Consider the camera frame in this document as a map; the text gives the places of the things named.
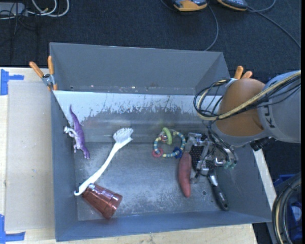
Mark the red-brown sweet potato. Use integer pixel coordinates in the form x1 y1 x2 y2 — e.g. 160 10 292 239
177 151 193 198

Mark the black cylinder on white bracket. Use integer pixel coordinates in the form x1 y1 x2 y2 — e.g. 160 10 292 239
249 136 277 152

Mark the grey metal bin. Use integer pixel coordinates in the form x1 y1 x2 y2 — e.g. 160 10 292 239
48 42 273 242

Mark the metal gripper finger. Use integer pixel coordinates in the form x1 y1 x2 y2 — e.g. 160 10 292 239
187 133 210 153
190 160 212 184

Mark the white dish brush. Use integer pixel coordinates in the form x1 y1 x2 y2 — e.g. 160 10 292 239
73 127 134 197

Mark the red translucent cup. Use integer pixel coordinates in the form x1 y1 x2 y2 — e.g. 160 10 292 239
81 184 124 220

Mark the purple toy dinosaur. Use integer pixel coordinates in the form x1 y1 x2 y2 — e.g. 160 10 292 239
63 104 90 160

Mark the black brush with silver handle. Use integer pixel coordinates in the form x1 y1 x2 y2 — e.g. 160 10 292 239
189 143 230 211

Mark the colourful ring rattle toy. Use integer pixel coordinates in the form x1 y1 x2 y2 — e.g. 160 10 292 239
151 127 187 160

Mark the pale flat board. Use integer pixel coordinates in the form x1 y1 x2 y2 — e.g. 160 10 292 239
4 81 55 231

